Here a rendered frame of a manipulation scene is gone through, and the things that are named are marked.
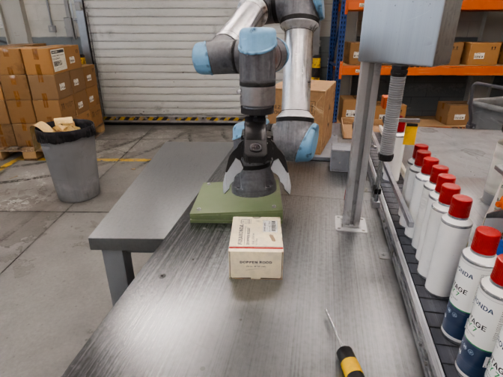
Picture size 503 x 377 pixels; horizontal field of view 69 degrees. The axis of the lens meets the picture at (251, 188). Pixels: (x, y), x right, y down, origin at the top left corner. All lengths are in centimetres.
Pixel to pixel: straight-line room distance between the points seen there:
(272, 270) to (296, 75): 58
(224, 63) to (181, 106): 465
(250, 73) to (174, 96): 477
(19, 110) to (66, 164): 148
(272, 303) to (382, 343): 22
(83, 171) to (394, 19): 280
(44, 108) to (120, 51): 162
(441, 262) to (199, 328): 47
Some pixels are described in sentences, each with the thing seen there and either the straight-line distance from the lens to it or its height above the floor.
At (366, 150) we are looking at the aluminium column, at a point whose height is 106.
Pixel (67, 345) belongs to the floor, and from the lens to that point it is 204.
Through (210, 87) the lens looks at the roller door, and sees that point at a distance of 541.
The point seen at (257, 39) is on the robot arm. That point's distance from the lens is 75.
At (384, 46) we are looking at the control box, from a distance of 89.
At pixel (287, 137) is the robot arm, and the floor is 106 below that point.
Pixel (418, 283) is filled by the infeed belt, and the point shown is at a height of 88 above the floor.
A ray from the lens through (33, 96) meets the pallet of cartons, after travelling 448.
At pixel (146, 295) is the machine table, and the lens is 85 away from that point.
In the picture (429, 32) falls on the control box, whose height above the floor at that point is 135.
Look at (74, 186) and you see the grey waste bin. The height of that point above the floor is 15.
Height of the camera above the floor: 136
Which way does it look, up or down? 24 degrees down
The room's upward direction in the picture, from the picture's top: straight up
